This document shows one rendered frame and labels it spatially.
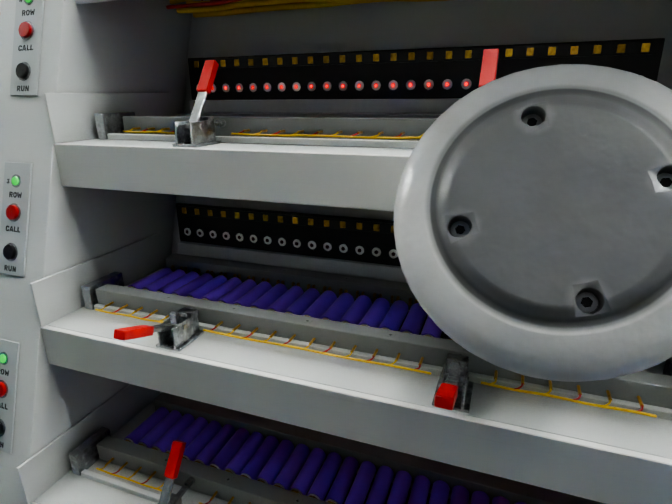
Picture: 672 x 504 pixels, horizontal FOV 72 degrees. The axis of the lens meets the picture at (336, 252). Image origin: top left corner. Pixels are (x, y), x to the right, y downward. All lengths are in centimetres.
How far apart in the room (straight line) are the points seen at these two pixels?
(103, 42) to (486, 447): 57
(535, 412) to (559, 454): 3
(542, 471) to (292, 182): 30
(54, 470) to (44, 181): 32
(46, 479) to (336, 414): 37
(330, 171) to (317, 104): 22
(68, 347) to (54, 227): 13
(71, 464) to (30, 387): 11
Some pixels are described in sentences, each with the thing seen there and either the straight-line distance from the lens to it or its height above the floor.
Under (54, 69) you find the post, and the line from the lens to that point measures 60.
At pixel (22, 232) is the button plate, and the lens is 60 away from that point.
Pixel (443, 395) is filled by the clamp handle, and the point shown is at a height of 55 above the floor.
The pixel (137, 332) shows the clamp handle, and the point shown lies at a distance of 44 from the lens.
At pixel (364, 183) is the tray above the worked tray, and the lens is 38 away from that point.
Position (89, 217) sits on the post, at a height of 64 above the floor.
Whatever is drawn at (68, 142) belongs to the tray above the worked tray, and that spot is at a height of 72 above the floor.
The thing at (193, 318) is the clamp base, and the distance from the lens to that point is 49.
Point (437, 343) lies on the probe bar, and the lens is 42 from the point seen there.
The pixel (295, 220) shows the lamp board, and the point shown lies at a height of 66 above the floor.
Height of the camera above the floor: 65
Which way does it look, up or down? 2 degrees down
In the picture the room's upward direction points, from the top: 6 degrees clockwise
